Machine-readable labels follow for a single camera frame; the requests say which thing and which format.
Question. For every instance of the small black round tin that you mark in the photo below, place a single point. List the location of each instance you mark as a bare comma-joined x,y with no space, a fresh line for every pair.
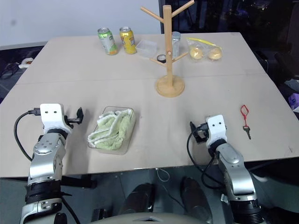
161,58

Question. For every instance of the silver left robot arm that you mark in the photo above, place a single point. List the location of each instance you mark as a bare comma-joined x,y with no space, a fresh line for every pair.
47,149

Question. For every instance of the yellow round bun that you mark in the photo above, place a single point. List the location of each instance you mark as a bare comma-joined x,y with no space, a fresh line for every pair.
195,52
215,54

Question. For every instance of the clear yellow-zip plastic bag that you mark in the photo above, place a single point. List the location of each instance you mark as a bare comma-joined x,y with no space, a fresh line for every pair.
203,44

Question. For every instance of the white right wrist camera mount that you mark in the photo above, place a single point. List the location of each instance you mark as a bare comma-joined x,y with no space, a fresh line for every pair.
217,128

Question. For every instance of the clear plastic box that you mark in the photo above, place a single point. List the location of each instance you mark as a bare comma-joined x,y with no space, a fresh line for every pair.
146,48

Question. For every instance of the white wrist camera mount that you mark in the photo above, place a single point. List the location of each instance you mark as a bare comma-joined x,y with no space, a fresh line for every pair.
51,115
217,128

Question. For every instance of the green drink can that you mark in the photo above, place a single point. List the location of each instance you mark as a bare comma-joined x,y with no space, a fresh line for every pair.
108,42

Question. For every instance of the green and white towel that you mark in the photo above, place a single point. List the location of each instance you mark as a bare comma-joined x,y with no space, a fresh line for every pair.
109,133

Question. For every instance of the glass jar with silver lid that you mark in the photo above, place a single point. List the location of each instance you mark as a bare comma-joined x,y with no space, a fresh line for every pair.
176,44

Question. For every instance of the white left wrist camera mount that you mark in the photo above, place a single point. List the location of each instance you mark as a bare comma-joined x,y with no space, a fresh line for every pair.
51,115

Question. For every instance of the clear plastic tray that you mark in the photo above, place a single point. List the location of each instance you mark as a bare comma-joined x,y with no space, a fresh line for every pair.
132,121

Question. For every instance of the wooden branch hanger stand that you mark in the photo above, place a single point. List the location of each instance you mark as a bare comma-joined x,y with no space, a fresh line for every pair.
168,70

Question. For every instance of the yellow drink can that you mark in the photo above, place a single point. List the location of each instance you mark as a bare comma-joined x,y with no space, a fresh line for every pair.
128,41

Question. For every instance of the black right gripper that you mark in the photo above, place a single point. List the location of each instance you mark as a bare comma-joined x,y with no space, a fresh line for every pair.
202,133

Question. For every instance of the purple object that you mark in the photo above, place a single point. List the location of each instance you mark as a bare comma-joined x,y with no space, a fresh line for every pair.
294,100

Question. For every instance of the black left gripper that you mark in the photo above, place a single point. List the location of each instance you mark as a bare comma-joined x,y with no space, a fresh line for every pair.
73,120

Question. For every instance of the dark rounded shape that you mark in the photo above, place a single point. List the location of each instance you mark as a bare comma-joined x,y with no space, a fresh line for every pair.
195,198

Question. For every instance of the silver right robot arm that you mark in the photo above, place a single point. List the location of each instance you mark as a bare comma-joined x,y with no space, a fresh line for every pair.
236,168

